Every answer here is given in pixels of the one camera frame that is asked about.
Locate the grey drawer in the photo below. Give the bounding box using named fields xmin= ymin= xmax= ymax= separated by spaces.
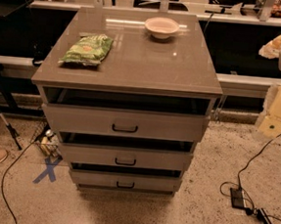
xmin=70 ymin=170 xmax=182 ymax=193
xmin=42 ymin=104 xmax=210 ymax=142
xmin=59 ymin=143 xmax=193 ymax=171

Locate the black power adapter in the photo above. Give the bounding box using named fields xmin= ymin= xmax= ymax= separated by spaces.
xmin=230 ymin=188 xmax=245 ymax=209

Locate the blue tape cross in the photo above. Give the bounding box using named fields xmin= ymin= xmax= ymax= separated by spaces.
xmin=33 ymin=157 xmax=63 ymax=184

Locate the white bowl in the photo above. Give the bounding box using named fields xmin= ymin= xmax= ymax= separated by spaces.
xmin=144 ymin=17 xmax=179 ymax=39

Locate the green chip bag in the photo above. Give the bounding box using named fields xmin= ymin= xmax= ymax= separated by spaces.
xmin=60 ymin=34 xmax=114 ymax=66

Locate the black floor cable left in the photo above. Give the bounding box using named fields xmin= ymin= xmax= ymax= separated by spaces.
xmin=0 ymin=138 xmax=38 ymax=224

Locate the black power cable right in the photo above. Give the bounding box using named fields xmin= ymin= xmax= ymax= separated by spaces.
xmin=217 ymin=112 xmax=281 ymax=218

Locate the wire basket with bottles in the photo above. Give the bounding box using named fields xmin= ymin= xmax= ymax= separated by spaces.
xmin=30 ymin=121 xmax=61 ymax=157

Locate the grey drawer cabinet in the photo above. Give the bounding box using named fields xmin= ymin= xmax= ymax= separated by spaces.
xmin=32 ymin=8 xmax=222 ymax=195

